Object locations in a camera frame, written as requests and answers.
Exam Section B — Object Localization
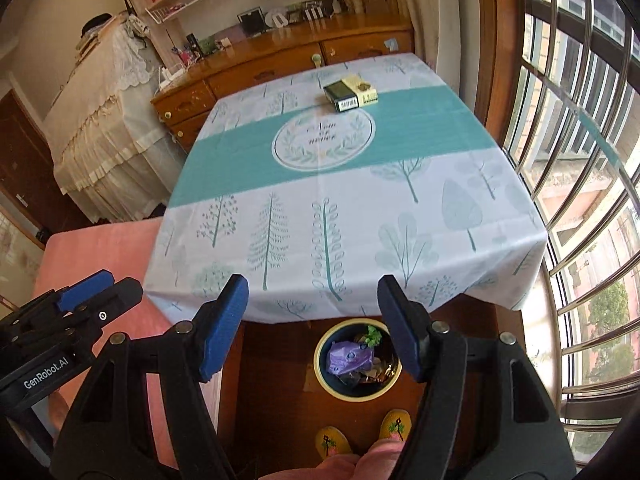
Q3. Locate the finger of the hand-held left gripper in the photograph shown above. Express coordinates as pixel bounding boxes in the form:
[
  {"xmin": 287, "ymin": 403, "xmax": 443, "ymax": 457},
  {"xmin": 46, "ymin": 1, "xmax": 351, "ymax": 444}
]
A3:
[
  {"xmin": 30, "ymin": 270, "xmax": 116, "ymax": 317},
  {"xmin": 55, "ymin": 277, "xmax": 144, "ymax": 343}
]

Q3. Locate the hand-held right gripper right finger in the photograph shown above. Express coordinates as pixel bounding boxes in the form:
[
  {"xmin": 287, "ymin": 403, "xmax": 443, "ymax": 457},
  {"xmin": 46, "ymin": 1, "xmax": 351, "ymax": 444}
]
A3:
[{"xmin": 377, "ymin": 274, "xmax": 578, "ymax": 480}]

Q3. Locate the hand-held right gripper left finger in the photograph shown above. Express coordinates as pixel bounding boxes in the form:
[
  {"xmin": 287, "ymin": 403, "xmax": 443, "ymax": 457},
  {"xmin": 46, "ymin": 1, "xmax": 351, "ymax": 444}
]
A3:
[{"xmin": 50, "ymin": 274, "xmax": 250, "ymax": 480}]

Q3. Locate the gold foil wrapper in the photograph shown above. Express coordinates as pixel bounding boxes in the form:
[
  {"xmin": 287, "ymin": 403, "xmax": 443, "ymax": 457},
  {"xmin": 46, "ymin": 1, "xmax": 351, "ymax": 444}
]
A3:
[{"xmin": 357, "ymin": 355, "xmax": 398, "ymax": 386}]

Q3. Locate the purple plastic pack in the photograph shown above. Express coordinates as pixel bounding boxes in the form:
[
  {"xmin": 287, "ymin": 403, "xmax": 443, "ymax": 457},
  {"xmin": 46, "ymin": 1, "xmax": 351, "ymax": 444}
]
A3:
[{"xmin": 327, "ymin": 341, "xmax": 375, "ymax": 376}]

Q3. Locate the blue bin with cream rim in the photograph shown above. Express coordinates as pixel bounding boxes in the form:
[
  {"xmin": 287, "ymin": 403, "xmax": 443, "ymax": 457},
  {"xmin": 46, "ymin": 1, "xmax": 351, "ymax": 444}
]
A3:
[{"xmin": 313, "ymin": 317, "xmax": 403, "ymax": 402}]

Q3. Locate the pink bed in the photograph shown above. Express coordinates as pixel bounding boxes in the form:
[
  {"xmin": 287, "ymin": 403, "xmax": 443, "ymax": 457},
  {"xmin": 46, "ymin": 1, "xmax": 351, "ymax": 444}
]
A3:
[{"xmin": 30, "ymin": 220, "xmax": 223, "ymax": 471}]

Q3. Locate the brown wooden door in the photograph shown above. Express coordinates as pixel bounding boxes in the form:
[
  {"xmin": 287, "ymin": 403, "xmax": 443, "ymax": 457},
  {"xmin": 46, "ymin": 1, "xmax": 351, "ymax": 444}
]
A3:
[{"xmin": 0, "ymin": 90, "xmax": 91, "ymax": 241}]

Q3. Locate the tree-print tablecloth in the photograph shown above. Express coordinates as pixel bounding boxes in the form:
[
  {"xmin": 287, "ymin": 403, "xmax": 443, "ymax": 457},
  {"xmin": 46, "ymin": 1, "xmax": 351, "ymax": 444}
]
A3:
[{"xmin": 142, "ymin": 52, "xmax": 548, "ymax": 323}]

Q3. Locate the black box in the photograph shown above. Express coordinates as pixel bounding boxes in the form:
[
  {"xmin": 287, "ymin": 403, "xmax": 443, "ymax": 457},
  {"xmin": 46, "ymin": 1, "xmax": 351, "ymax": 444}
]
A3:
[{"xmin": 323, "ymin": 81, "xmax": 361, "ymax": 111}]

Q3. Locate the cream box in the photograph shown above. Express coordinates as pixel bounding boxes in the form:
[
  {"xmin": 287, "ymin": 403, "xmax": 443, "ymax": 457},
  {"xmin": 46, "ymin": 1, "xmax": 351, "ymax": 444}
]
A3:
[{"xmin": 342, "ymin": 74, "xmax": 379, "ymax": 106}]

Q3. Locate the wooden dresser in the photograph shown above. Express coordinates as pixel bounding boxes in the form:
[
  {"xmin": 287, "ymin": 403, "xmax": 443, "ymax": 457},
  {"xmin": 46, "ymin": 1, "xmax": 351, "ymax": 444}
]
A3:
[{"xmin": 151, "ymin": 12, "xmax": 416, "ymax": 153}]

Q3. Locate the window grille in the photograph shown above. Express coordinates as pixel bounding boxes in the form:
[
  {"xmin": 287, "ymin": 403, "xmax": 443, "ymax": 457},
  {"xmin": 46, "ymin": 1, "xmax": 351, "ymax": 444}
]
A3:
[{"xmin": 475, "ymin": 0, "xmax": 640, "ymax": 466}]

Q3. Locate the cream curtain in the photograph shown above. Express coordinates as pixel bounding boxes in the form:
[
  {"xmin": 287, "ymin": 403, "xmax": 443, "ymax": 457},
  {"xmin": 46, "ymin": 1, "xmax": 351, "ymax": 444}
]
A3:
[{"xmin": 387, "ymin": 0, "xmax": 476, "ymax": 106}]

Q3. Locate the black picture frame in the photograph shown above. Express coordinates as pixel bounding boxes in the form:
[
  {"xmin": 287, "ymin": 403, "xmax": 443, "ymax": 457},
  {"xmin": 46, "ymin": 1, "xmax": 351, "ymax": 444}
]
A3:
[{"xmin": 237, "ymin": 6, "xmax": 266, "ymax": 37}]

